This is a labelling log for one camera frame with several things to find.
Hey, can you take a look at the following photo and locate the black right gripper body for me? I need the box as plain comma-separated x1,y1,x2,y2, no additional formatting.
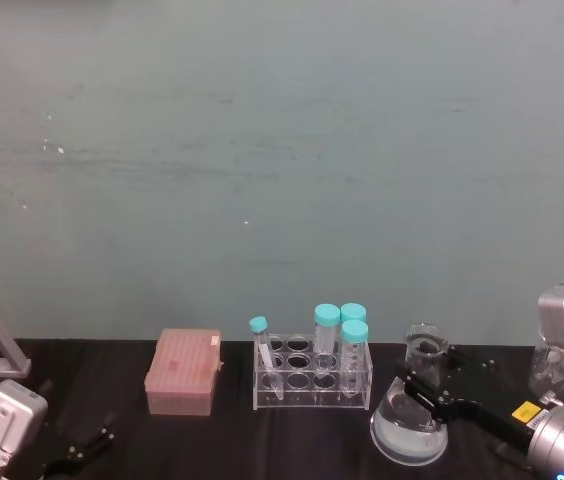
465,378,539,452

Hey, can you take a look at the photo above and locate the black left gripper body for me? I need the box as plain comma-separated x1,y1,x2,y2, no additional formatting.
40,457,83,480

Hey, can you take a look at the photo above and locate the clear glass conical flask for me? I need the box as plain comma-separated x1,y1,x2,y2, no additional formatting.
369,322,451,467
528,328,564,401

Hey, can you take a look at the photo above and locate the pink pipette tip box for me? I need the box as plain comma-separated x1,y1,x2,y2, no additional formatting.
144,328,225,417

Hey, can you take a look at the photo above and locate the wide tube with teal cap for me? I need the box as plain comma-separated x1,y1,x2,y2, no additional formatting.
340,302,368,326
339,319,370,399
312,303,341,372

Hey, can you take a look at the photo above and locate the clear acrylic tube rack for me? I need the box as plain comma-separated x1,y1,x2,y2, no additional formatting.
252,332,374,412

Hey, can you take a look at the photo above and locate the black table cloth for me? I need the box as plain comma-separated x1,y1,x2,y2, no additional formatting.
0,338,564,480

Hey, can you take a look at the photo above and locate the slim tube with teal cap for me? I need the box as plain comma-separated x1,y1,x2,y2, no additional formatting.
248,315,286,401

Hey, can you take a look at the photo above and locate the pale grey-green wall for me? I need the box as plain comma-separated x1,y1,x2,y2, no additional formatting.
0,0,564,349

